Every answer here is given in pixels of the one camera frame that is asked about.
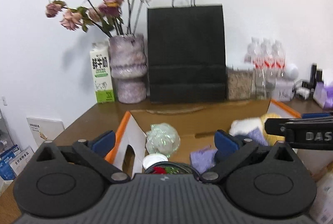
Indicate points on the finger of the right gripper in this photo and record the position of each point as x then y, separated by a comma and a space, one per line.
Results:
316, 115
280, 126

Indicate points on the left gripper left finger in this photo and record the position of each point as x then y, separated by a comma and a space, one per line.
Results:
92, 153

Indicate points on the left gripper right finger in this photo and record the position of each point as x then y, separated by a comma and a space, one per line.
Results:
231, 164

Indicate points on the yellow white plush toy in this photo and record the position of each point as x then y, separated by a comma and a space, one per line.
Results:
254, 128

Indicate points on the purple knitted cloth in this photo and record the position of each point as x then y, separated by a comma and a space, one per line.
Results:
203, 159

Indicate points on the white bottle cap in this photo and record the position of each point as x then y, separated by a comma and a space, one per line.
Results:
152, 159

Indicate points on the iridescent ball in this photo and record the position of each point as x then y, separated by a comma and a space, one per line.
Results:
162, 138

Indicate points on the red green bow clip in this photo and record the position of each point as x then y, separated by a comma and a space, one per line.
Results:
165, 170

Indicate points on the navy blue pouch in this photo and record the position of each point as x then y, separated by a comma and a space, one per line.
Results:
227, 146

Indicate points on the purple tissue pack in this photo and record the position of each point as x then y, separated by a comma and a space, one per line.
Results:
323, 93

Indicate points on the white tin box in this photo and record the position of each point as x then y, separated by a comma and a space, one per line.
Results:
283, 90

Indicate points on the red cardboard box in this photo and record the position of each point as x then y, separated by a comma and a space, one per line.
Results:
195, 123

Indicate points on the white round speaker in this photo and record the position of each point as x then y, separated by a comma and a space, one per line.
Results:
291, 71

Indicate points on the glass cup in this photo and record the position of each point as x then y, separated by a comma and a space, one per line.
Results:
265, 80

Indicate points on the white box on floor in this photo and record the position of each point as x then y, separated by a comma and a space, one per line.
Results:
44, 129

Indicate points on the clear seed container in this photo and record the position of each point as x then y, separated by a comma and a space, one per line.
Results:
239, 83

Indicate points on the water bottle right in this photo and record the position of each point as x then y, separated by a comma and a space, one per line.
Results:
280, 58

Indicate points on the water bottle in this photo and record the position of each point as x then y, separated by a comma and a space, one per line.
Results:
268, 58
280, 58
254, 54

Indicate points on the water bottle middle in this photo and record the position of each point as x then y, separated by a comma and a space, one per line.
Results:
268, 58

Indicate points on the water bottle left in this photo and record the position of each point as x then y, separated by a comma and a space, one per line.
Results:
254, 54

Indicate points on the purple ceramic vase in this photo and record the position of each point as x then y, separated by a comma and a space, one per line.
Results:
128, 67

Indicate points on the milk carton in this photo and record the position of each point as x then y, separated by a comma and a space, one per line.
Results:
101, 71

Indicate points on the black paper bag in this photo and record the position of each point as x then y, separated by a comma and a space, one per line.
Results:
186, 54

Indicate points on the dried pink roses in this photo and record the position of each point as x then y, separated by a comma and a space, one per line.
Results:
120, 16

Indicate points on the white charger with cables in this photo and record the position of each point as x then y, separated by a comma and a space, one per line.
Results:
304, 90

